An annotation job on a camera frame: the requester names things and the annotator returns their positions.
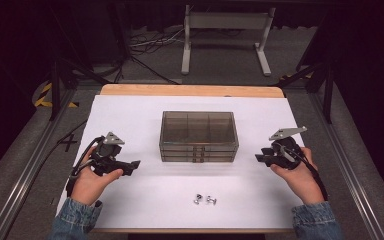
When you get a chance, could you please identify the aluminium floor rail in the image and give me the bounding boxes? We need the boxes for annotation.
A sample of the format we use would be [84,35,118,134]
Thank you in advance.
[0,88,78,240]
[308,92,384,240]

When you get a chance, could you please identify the black tripod stand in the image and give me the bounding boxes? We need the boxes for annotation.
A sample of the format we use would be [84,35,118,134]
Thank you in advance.
[47,55,112,122]
[269,62,335,125]

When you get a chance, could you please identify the black floor cable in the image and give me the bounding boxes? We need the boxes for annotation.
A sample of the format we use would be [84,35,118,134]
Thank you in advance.
[129,54,182,85]

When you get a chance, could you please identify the black tape cross mark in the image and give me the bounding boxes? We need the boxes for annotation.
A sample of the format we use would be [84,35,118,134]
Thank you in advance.
[56,133,80,153]

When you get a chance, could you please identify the smoky clear plastic drawer box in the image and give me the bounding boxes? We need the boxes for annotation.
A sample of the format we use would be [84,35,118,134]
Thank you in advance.
[158,110,240,164]

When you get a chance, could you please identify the person's right hand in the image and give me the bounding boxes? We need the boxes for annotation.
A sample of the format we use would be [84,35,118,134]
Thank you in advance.
[269,147,325,205]

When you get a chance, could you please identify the white floor cables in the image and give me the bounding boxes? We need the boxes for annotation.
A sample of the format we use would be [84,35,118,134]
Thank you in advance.
[129,27,186,56]

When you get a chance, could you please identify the white table mat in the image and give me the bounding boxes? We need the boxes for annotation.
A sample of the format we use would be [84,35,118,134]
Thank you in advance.
[55,94,306,231]

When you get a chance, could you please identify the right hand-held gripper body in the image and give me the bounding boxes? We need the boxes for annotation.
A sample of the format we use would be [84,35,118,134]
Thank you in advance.
[267,125,308,171]

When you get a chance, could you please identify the yellow black floor tape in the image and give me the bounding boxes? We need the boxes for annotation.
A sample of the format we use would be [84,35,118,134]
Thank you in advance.
[33,82,80,109]

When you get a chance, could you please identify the wooden table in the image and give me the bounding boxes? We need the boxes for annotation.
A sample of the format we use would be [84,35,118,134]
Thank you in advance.
[91,83,296,234]

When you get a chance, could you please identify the grey metal stand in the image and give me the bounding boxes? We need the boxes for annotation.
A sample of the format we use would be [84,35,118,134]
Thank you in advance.
[180,4,277,77]

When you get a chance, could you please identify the person's left hand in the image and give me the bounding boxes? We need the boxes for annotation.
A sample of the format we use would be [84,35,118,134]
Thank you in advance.
[70,155,125,206]

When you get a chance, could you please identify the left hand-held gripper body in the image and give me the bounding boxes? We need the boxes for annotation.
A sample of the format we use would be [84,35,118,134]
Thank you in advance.
[89,131,133,177]

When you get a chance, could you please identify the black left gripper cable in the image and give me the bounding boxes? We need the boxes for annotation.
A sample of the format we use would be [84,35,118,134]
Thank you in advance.
[65,135,105,198]

